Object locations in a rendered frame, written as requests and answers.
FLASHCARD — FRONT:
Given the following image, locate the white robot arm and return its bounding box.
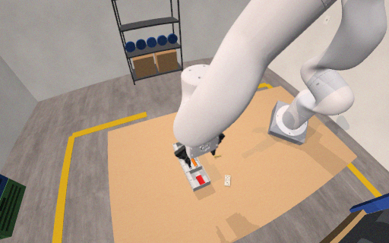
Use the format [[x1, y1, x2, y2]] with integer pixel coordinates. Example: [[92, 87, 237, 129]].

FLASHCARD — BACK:
[[173, 0, 387, 147]]

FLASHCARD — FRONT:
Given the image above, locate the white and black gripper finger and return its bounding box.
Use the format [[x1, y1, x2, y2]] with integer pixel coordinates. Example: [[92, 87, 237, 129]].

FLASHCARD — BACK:
[[211, 133, 225, 156], [174, 145, 191, 166]]

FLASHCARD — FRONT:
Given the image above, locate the red and white eraser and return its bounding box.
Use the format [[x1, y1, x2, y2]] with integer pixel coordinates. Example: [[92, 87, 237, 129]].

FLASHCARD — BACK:
[[194, 172, 205, 185]]

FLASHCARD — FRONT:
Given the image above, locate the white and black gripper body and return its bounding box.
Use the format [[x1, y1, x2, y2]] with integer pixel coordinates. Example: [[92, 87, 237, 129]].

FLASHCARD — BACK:
[[185, 136, 219, 159]]

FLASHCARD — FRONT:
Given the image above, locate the white domino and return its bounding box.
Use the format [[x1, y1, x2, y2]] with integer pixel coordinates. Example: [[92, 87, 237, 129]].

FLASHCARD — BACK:
[[224, 175, 230, 186]]

